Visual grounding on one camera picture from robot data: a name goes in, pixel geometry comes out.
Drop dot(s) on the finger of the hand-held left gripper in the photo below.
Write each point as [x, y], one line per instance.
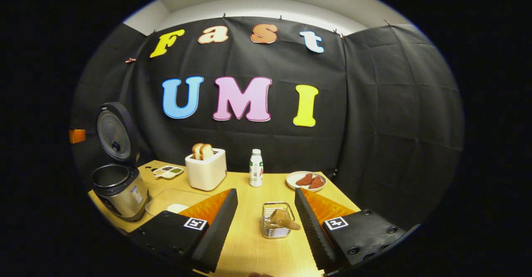
[77, 136]

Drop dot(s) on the white divided grain dish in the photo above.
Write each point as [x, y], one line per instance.
[168, 172]

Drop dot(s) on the clear plastic container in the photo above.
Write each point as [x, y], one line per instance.
[162, 198]

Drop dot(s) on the dark grey rice cooker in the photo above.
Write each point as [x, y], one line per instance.
[120, 189]

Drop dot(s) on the wooden spoon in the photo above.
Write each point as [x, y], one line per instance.
[286, 223]

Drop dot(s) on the white round plate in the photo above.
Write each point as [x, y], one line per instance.
[293, 179]

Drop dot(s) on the white toaster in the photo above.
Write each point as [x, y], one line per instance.
[205, 173]

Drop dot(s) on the black backdrop cloth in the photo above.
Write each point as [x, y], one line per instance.
[374, 102]

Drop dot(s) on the white milk bottle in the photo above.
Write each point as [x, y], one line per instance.
[256, 171]

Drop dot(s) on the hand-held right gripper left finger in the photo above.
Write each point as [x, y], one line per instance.
[218, 235]

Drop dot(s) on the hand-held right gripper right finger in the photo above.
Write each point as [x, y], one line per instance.
[311, 231]

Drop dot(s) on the red meat slice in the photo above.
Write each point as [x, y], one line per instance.
[316, 182]
[304, 180]

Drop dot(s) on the toasted bread slice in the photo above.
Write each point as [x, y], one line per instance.
[207, 151]
[196, 150]

